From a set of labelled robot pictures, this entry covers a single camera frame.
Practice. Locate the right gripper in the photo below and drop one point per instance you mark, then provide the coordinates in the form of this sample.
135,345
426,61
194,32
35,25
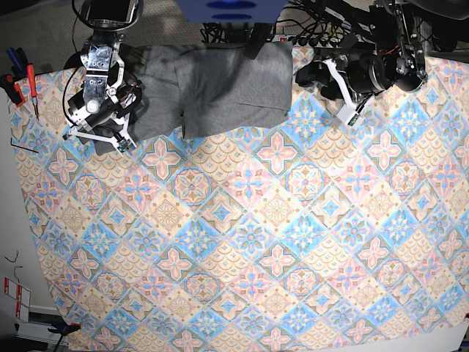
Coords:
107,128

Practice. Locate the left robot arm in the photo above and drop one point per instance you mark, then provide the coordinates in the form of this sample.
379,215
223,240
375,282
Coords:
360,54

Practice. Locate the black bottom clamp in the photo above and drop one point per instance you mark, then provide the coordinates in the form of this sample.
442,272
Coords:
51,333

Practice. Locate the red white label tag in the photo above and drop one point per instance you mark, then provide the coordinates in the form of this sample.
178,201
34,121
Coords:
20,296

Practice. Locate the black red clamp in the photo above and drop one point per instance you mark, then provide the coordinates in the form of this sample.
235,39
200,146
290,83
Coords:
12,89

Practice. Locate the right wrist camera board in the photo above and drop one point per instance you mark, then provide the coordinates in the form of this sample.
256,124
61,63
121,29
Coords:
124,145

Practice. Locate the black centre bracket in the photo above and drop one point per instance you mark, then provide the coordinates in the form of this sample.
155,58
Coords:
258,37

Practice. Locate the grey T-shirt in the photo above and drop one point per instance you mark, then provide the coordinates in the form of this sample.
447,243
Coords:
208,89

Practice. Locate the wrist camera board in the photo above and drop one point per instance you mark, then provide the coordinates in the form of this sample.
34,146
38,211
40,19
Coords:
356,120
124,145

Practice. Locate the red handled screwdriver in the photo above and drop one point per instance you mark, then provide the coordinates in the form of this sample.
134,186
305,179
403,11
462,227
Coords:
33,89

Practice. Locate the patterned tablecloth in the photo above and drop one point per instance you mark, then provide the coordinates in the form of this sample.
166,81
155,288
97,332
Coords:
308,235

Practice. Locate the black allen key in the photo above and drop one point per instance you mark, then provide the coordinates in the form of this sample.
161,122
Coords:
19,146

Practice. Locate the white power strip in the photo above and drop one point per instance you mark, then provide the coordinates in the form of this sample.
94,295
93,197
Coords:
281,38

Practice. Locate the blue handled pliers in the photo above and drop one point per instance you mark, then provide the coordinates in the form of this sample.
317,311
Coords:
17,62

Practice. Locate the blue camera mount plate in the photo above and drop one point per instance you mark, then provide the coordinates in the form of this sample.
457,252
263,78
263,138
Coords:
243,11

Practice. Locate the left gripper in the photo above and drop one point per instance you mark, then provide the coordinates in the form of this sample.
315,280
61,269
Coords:
357,84

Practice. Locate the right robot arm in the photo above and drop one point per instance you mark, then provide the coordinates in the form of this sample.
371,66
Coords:
101,110

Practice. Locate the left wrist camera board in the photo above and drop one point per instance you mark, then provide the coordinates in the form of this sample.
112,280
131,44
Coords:
356,120

